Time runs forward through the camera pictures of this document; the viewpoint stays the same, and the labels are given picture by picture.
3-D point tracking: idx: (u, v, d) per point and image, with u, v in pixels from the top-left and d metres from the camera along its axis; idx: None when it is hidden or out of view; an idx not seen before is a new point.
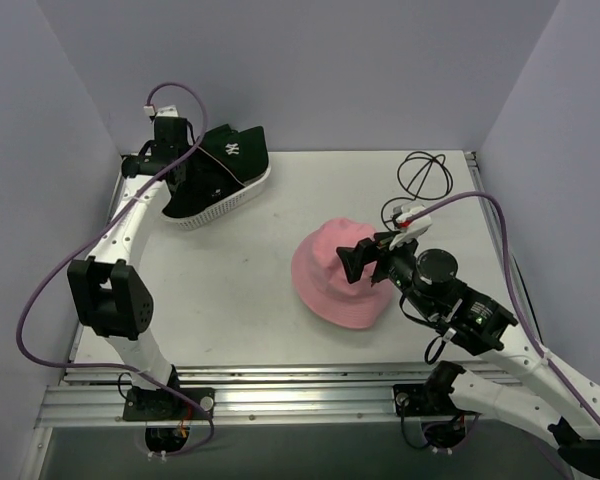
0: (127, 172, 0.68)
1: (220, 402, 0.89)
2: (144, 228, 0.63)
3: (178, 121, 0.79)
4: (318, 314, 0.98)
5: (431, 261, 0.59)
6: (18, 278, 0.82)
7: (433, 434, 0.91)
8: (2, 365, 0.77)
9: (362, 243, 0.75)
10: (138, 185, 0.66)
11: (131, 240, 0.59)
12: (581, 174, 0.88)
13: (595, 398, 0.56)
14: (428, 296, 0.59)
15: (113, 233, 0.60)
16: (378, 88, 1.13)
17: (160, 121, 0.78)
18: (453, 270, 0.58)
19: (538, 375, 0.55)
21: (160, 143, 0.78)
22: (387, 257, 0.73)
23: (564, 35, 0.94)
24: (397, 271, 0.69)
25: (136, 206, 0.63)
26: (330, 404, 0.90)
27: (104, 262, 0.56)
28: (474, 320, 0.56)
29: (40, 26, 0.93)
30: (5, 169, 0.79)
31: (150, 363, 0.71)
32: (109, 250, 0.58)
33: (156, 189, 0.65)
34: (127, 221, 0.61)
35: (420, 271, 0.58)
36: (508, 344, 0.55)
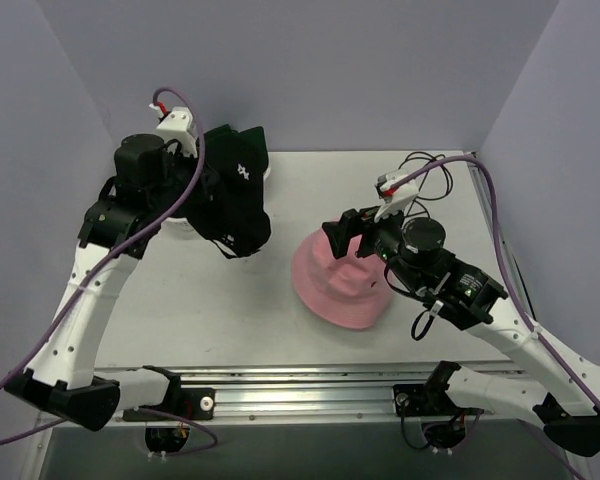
0: (84, 236, 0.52)
1: (220, 402, 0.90)
2: (96, 320, 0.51)
3: (148, 156, 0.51)
4: (318, 314, 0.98)
5: (419, 230, 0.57)
6: (16, 279, 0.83)
7: (433, 434, 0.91)
8: (2, 364, 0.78)
9: (346, 214, 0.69)
10: (90, 259, 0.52)
11: (75, 352, 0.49)
12: (580, 174, 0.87)
13: (586, 374, 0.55)
14: (415, 267, 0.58)
15: (54, 338, 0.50)
16: (377, 88, 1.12)
17: (118, 155, 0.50)
18: (441, 240, 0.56)
19: (528, 350, 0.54)
21: (125, 185, 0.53)
22: (373, 230, 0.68)
23: (563, 34, 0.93)
24: (383, 245, 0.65)
25: (84, 295, 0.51)
26: (329, 405, 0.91)
27: (44, 383, 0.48)
28: (463, 292, 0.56)
29: (39, 28, 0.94)
30: (5, 170, 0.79)
31: (139, 400, 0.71)
32: (49, 365, 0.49)
33: (111, 269, 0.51)
34: (71, 319, 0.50)
35: (408, 240, 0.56)
36: (497, 318, 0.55)
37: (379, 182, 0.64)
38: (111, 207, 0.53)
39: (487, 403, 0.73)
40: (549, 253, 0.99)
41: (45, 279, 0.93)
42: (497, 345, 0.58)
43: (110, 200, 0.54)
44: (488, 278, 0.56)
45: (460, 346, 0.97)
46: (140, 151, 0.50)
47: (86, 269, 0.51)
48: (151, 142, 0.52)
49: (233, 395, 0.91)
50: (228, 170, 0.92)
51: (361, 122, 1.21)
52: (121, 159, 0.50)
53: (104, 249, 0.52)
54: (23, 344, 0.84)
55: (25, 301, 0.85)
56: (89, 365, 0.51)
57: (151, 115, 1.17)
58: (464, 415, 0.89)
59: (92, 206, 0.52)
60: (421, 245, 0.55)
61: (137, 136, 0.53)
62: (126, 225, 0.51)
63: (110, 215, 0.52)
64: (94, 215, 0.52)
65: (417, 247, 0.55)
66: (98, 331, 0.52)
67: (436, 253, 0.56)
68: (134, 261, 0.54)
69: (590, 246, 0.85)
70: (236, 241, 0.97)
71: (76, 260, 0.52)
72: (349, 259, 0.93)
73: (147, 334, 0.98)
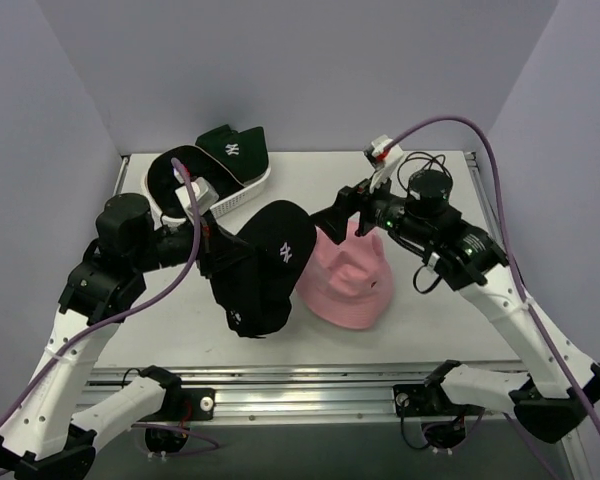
0: (63, 300, 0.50)
1: (220, 403, 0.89)
2: (71, 389, 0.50)
3: (130, 223, 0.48)
4: (318, 314, 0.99)
5: (427, 177, 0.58)
6: (17, 278, 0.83)
7: (433, 434, 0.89)
8: (1, 363, 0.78)
9: (341, 194, 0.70)
10: (69, 326, 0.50)
11: (46, 422, 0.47)
12: (579, 175, 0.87)
13: (569, 356, 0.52)
14: (419, 218, 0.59)
15: (27, 403, 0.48)
16: (378, 88, 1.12)
17: (100, 223, 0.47)
18: (445, 190, 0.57)
19: (515, 319, 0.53)
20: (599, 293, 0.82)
21: (107, 248, 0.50)
22: (370, 201, 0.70)
23: (564, 34, 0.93)
24: (385, 214, 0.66)
25: (59, 364, 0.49)
26: (329, 405, 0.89)
27: (12, 451, 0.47)
28: (464, 251, 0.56)
29: (40, 26, 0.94)
30: (5, 171, 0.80)
31: (132, 419, 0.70)
32: (20, 432, 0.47)
33: (90, 338, 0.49)
34: (45, 387, 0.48)
35: (412, 186, 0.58)
36: (491, 282, 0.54)
37: (367, 151, 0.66)
38: (96, 269, 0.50)
39: (474, 397, 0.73)
40: (548, 254, 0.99)
41: (45, 279, 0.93)
42: (486, 314, 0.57)
43: (93, 261, 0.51)
44: (492, 245, 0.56)
45: (461, 348, 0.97)
46: (122, 219, 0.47)
47: (63, 336, 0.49)
48: (134, 208, 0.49)
49: (238, 395, 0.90)
50: (267, 245, 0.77)
51: (362, 122, 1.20)
52: (104, 226, 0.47)
53: (84, 317, 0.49)
54: (22, 343, 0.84)
55: (25, 303, 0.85)
56: (62, 431, 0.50)
57: (151, 115, 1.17)
58: (464, 415, 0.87)
59: (76, 269, 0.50)
60: (424, 194, 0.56)
61: (121, 199, 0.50)
62: (109, 291, 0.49)
63: (93, 279, 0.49)
64: (76, 278, 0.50)
65: (419, 194, 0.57)
66: (73, 398, 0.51)
67: (440, 205, 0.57)
68: (113, 328, 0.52)
69: (588, 247, 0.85)
70: (243, 318, 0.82)
71: (55, 324, 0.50)
72: (350, 258, 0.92)
73: (146, 335, 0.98)
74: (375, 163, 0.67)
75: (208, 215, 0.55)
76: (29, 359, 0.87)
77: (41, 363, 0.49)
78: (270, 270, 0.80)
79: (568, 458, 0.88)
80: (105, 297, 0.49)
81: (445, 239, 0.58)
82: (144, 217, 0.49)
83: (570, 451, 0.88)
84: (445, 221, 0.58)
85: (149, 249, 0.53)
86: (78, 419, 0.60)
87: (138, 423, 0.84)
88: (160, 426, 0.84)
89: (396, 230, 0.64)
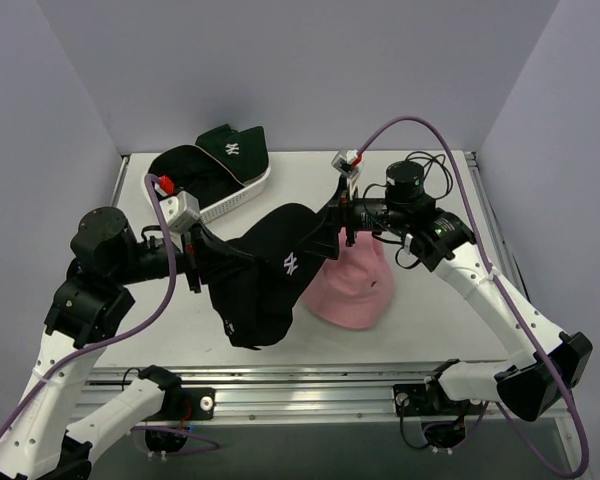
0: (50, 321, 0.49)
1: (220, 403, 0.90)
2: (61, 410, 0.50)
3: (106, 243, 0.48)
4: (319, 313, 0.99)
5: (404, 166, 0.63)
6: (17, 279, 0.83)
7: (433, 434, 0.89)
8: (1, 364, 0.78)
9: (329, 205, 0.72)
10: (57, 348, 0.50)
11: (36, 444, 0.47)
12: (579, 175, 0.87)
13: (536, 325, 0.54)
14: (397, 204, 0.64)
15: (17, 426, 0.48)
16: (377, 87, 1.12)
17: (77, 244, 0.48)
18: (418, 178, 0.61)
19: (481, 289, 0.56)
20: (599, 294, 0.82)
21: (88, 269, 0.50)
22: (353, 208, 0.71)
23: (564, 33, 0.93)
24: (371, 214, 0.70)
25: (47, 387, 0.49)
26: (328, 405, 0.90)
27: (3, 474, 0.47)
28: (434, 231, 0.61)
29: (40, 27, 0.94)
30: (5, 172, 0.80)
31: (130, 424, 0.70)
32: (10, 455, 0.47)
33: (77, 360, 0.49)
34: (33, 410, 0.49)
35: (389, 174, 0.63)
36: (459, 258, 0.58)
37: (338, 162, 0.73)
38: (80, 285, 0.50)
39: (468, 389, 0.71)
40: (548, 255, 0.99)
41: (46, 279, 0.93)
42: (459, 291, 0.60)
43: (77, 277, 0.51)
44: (463, 227, 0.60)
45: (463, 346, 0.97)
46: (98, 240, 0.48)
47: (50, 357, 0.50)
48: (110, 227, 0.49)
49: (242, 396, 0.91)
50: (269, 256, 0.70)
51: (361, 122, 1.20)
52: (79, 248, 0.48)
53: (71, 339, 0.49)
54: (23, 343, 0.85)
55: (26, 304, 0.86)
56: (54, 451, 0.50)
57: (151, 115, 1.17)
58: (464, 415, 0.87)
59: (60, 288, 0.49)
60: (399, 180, 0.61)
61: (96, 216, 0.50)
62: (95, 311, 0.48)
63: (78, 297, 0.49)
64: (61, 299, 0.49)
65: (394, 181, 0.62)
66: (63, 417, 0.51)
67: (415, 191, 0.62)
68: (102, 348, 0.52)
69: (588, 247, 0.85)
70: (236, 331, 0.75)
71: (41, 345, 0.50)
72: (351, 259, 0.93)
73: (146, 335, 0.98)
74: (349, 171, 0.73)
75: (193, 230, 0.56)
76: (30, 359, 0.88)
77: (29, 386, 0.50)
78: (270, 280, 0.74)
79: (567, 456, 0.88)
80: (89, 318, 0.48)
81: (421, 225, 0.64)
82: (121, 234, 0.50)
83: (570, 452, 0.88)
84: (419, 206, 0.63)
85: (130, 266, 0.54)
86: (74, 431, 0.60)
87: (137, 424, 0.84)
88: (158, 428, 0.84)
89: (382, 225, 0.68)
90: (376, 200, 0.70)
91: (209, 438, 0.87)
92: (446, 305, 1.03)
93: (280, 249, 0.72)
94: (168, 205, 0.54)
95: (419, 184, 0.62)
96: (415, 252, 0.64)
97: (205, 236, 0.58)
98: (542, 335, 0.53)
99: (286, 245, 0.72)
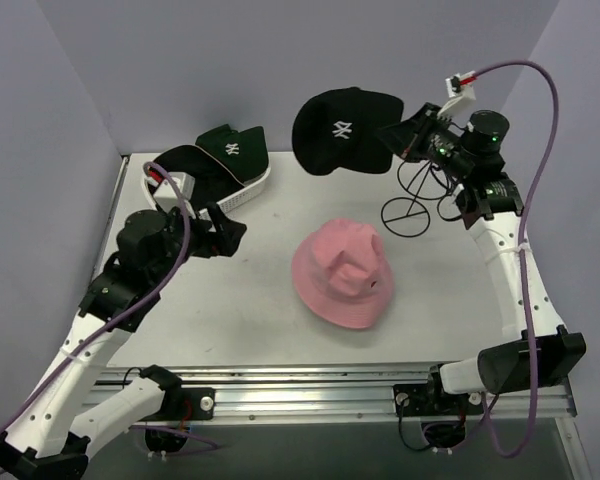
0: (83, 304, 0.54)
1: (220, 403, 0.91)
2: (79, 389, 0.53)
3: (148, 240, 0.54)
4: (318, 313, 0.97)
5: (492, 117, 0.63)
6: (18, 278, 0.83)
7: (433, 434, 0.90)
8: (1, 362, 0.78)
9: (426, 105, 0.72)
10: (86, 329, 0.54)
11: (52, 419, 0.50)
12: (578, 174, 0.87)
13: (539, 307, 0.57)
14: (462, 154, 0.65)
15: (35, 404, 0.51)
16: (377, 88, 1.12)
17: (122, 238, 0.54)
18: (497, 133, 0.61)
19: (500, 258, 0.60)
20: (597, 291, 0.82)
21: (126, 262, 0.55)
22: (428, 132, 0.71)
23: (564, 35, 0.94)
24: (443, 142, 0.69)
25: (72, 364, 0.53)
26: (329, 405, 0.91)
27: (14, 447, 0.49)
28: (486, 191, 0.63)
29: (40, 26, 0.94)
30: (8, 171, 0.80)
31: (129, 423, 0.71)
32: (24, 430, 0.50)
33: (103, 341, 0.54)
34: (54, 387, 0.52)
35: (471, 119, 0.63)
36: (498, 221, 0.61)
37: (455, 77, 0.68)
38: (114, 278, 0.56)
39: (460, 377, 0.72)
40: (545, 254, 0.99)
41: (45, 278, 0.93)
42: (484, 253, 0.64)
43: (112, 269, 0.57)
44: (515, 198, 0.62)
45: (462, 345, 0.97)
46: (141, 235, 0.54)
47: (79, 337, 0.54)
48: (153, 226, 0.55)
49: (242, 395, 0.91)
50: (337, 113, 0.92)
51: None
52: (124, 242, 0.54)
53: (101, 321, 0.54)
54: (23, 342, 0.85)
55: (25, 303, 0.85)
56: (62, 432, 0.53)
57: (151, 115, 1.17)
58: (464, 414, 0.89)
59: (97, 279, 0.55)
60: (479, 126, 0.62)
61: (140, 218, 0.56)
62: (126, 301, 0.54)
63: (114, 286, 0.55)
64: (97, 286, 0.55)
65: (473, 126, 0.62)
66: (79, 398, 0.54)
67: (489, 145, 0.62)
68: (124, 335, 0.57)
69: (586, 246, 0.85)
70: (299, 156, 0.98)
71: (73, 326, 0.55)
72: (349, 259, 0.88)
73: (146, 335, 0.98)
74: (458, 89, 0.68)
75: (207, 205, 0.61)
76: (30, 358, 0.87)
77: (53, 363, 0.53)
78: (328, 137, 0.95)
79: (568, 458, 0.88)
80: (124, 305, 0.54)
81: (480, 182, 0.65)
82: (162, 232, 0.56)
83: (572, 453, 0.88)
84: (487, 162, 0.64)
85: (162, 262, 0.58)
86: (75, 425, 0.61)
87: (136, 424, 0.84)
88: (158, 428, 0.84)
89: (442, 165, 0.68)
90: (452, 136, 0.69)
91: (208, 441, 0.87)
92: (446, 301, 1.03)
93: (353, 111, 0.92)
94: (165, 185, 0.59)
95: (496, 140, 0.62)
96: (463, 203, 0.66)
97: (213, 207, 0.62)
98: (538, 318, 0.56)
99: (352, 113, 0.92)
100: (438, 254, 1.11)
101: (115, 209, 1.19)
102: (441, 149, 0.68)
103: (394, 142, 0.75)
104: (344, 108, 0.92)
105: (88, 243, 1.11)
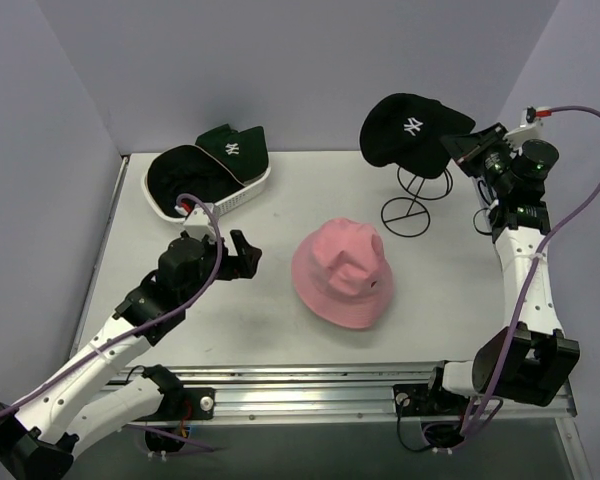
0: (120, 308, 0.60)
1: (220, 403, 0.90)
2: (94, 384, 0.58)
3: (186, 263, 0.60)
4: (317, 313, 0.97)
5: (546, 147, 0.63)
6: (17, 279, 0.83)
7: (434, 435, 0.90)
8: (1, 363, 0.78)
9: (496, 127, 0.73)
10: (115, 330, 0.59)
11: (62, 406, 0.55)
12: (576, 175, 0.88)
13: (541, 307, 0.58)
14: (506, 174, 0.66)
15: (51, 388, 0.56)
16: (377, 88, 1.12)
17: (165, 259, 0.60)
18: (542, 165, 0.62)
19: (515, 261, 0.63)
20: (597, 292, 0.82)
21: (163, 281, 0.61)
22: (484, 150, 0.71)
23: (564, 34, 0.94)
24: (499, 158, 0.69)
25: (96, 359, 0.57)
26: (328, 406, 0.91)
27: (20, 424, 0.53)
28: (517, 210, 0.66)
29: (40, 26, 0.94)
30: (6, 172, 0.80)
31: (120, 424, 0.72)
32: (35, 410, 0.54)
33: (128, 344, 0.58)
34: (74, 376, 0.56)
35: (523, 144, 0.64)
36: (521, 233, 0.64)
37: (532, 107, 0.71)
38: (149, 291, 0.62)
39: (459, 378, 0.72)
40: None
41: (45, 278, 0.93)
42: (503, 257, 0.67)
43: (149, 283, 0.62)
44: (542, 221, 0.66)
45: (463, 345, 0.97)
46: (180, 259, 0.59)
47: (107, 336, 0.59)
48: (192, 253, 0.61)
49: (243, 395, 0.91)
50: (412, 112, 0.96)
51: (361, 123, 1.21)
52: (164, 263, 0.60)
53: (129, 325, 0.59)
54: (22, 342, 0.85)
55: (25, 303, 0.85)
56: (63, 423, 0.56)
57: (151, 115, 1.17)
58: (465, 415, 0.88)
59: (134, 291, 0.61)
60: (527, 153, 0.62)
61: (183, 242, 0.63)
62: (156, 314, 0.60)
63: (149, 300, 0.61)
64: (134, 297, 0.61)
65: (523, 152, 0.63)
66: (91, 391, 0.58)
67: (532, 173, 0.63)
68: (146, 344, 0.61)
69: (585, 247, 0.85)
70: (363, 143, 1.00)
71: (104, 326, 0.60)
72: (349, 259, 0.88)
73: None
74: (532, 120, 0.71)
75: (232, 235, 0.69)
76: (30, 358, 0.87)
77: (80, 354, 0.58)
78: (395, 131, 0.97)
79: (568, 458, 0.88)
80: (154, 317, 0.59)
81: (518, 202, 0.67)
82: (199, 259, 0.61)
83: (572, 453, 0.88)
84: (527, 187, 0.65)
85: (192, 285, 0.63)
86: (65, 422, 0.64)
87: (133, 424, 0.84)
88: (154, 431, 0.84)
89: (488, 181, 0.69)
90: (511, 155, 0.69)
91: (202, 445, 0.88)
92: (446, 301, 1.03)
93: (426, 113, 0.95)
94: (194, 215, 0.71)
95: (540, 169, 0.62)
96: (494, 218, 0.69)
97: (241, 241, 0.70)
98: (533, 316, 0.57)
99: (423, 115, 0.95)
100: (438, 254, 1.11)
101: (115, 209, 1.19)
102: (493, 167, 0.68)
103: (457, 147, 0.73)
104: (421, 108, 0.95)
105: (88, 243, 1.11)
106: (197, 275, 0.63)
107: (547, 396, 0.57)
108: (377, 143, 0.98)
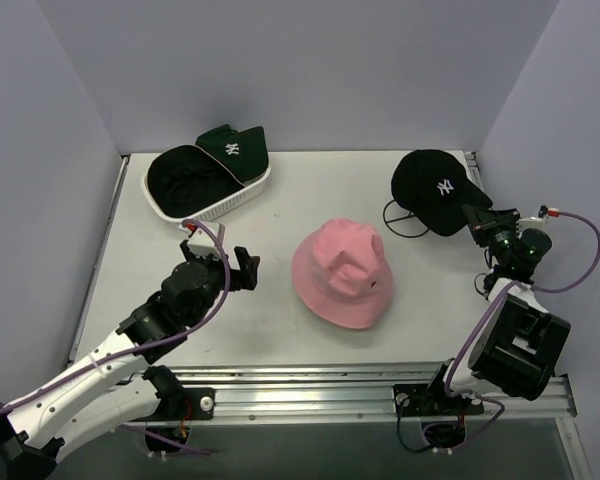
0: (123, 324, 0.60)
1: (220, 403, 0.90)
2: (87, 395, 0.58)
3: (188, 291, 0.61)
4: (318, 313, 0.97)
5: (544, 238, 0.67)
6: (16, 280, 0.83)
7: (434, 434, 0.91)
8: (2, 363, 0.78)
9: (513, 211, 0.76)
10: (115, 344, 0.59)
11: (53, 414, 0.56)
12: (572, 176, 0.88)
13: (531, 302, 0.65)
14: (508, 251, 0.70)
15: (46, 394, 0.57)
16: (376, 87, 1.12)
17: (168, 285, 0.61)
18: (534, 253, 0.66)
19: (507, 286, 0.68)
20: (596, 293, 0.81)
21: (166, 305, 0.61)
22: (495, 229, 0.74)
23: (562, 34, 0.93)
24: (509, 236, 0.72)
25: (93, 372, 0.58)
26: (328, 405, 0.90)
27: (11, 424, 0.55)
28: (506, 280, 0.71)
29: (39, 26, 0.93)
30: (4, 172, 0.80)
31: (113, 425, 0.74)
32: (27, 413, 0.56)
33: (126, 361, 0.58)
34: (68, 386, 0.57)
35: (528, 230, 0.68)
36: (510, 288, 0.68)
37: (546, 206, 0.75)
38: (154, 310, 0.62)
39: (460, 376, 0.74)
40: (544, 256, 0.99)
41: (45, 279, 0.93)
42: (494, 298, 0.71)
43: (153, 302, 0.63)
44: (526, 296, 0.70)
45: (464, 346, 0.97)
46: (182, 286, 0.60)
47: (107, 350, 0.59)
48: (194, 280, 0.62)
49: (241, 395, 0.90)
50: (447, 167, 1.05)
51: (361, 122, 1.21)
52: (168, 288, 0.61)
53: (128, 342, 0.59)
54: (23, 343, 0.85)
55: (25, 304, 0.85)
56: (53, 429, 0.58)
57: (151, 115, 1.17)
58: (465, 415, 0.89)
59: (139, 308, 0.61)
60: (526, 237, 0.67)
61: (188, 268, 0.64)
62: (155, 337, 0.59)
63: (153, 319, 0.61)
64: (139, 314, 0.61)
65: (522, 235, 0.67)
66: (84, 401, 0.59)
67: (525, 256, 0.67)
68: (145, 363, 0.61)
69: (585, 250, 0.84)
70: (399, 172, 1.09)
71: (106, 338, 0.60)
72: (349, 259, 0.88)
73: None
74: (543, 216, 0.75)
75: (237, 251, 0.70)
76: (31, 358, 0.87)
77: (79, 364, 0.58)
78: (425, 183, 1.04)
79: (568, 458, 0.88)
80: (156, 339, 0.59)
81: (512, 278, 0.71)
82: (201, 287, 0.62)
83: (572, 453, 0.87)
84: (520, 266, 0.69)
85: (196, 311, 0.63)
86: None
87: (127, 424, 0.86)
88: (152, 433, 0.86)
89: (494, 251, 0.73)
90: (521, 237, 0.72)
91: (198, 450, 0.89)
92: (445, 303, 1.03)
93: (458, 181, 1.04)
94: (198, 234, 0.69)
95: (532, 256, 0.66)
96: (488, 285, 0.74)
97: (243, 255, 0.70)
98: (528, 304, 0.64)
99: (453, 177, 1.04)
100: (437, 254, 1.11)
101: (116, 209, 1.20)
102: (502, 240, 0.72)
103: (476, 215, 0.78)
104: (452, 171, 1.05)
105: (88, 243, 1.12)
106: (201, 301, 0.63)
107: (541, 383, 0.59)
108: (407, 175, 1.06)
